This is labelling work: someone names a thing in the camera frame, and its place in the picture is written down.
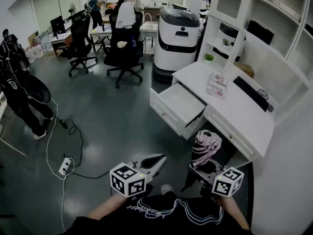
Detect white office table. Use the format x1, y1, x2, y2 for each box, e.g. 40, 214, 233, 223
50, 31, 73, 56
89, 23, 113, 53

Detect black office chair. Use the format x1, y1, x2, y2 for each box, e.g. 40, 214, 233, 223
103, 10, 145, 89
60, 14, 99, 77

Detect white cable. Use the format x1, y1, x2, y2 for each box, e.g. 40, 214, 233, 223
45, 97, 75, 231

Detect white garment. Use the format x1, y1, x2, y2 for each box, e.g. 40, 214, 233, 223
115, 1, 136, 29

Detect white sink stand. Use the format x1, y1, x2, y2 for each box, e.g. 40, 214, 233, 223
139, 13, 158, 55

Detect person's black printed shirt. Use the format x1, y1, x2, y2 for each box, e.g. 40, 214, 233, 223
63, 194, 253, 235

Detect black keyboard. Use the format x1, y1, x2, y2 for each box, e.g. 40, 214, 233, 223
232, 75, 270, 113

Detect black box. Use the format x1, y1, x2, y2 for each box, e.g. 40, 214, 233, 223
246, 19, 275, 46

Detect person's grey shoe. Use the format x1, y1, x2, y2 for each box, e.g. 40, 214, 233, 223
160, 184, 175, 195

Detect person's right forearm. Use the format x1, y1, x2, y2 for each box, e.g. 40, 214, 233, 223
215, 195, 250, 231

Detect black monitor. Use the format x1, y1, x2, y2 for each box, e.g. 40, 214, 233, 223
49, 15, 67, 39

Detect brown cardboard box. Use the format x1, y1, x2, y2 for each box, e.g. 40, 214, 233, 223
233, 62, 255, 79

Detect black round dish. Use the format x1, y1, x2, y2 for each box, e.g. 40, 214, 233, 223
24, 74, 52, 105

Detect white and red bags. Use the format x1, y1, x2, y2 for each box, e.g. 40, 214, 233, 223
25, 44, 45, 64

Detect person's left forearm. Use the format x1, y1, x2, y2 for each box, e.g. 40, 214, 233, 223
85, 193, 128, 221

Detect white desk with hutch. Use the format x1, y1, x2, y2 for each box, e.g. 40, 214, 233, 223
172, 0, 313, 162

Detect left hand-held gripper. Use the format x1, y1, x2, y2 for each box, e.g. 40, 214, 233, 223
109, 154, 167, 198

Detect black floor cable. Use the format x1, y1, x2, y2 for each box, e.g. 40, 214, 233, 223
62, 118, 111, 180

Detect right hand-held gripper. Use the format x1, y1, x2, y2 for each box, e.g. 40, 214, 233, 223
188, 164, 245, 198

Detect white power strip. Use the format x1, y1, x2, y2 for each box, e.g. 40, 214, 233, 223
58, 157, 73, 177

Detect pink and black umbrella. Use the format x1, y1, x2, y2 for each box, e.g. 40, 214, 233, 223
180, 130, 223, 193

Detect white drawer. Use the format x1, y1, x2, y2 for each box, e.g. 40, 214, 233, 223
149, 81, 207, 141

